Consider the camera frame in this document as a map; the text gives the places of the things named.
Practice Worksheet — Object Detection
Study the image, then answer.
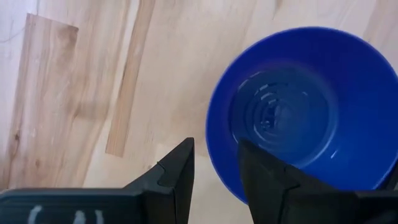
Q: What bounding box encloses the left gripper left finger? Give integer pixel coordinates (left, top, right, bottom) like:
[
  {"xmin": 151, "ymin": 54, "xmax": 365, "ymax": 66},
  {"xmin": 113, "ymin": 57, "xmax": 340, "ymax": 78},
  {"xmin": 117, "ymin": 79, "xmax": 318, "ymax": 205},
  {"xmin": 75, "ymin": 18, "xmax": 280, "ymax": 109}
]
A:
[{"xmin": 0, "ymin": 137, "xmax": 195, "ymax": 224}]

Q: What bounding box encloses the blue plastic mini bowl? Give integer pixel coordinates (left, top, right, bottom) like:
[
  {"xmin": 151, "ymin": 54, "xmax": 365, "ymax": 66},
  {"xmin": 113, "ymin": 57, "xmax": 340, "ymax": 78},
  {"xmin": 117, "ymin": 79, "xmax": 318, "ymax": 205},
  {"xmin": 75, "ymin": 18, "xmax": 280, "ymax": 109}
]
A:
[{"xmin": 205, "ymin": 26, "xmax": 398, "ymax": 205}]

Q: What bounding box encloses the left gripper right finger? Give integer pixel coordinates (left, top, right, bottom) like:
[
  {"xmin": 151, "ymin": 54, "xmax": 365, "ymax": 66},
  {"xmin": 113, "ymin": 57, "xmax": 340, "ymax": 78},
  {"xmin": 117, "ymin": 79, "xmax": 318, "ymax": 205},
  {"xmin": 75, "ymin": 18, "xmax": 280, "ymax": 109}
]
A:
[{"xmin": 237, "ymin": 139, "xmax": 398, "ymax": 224}]

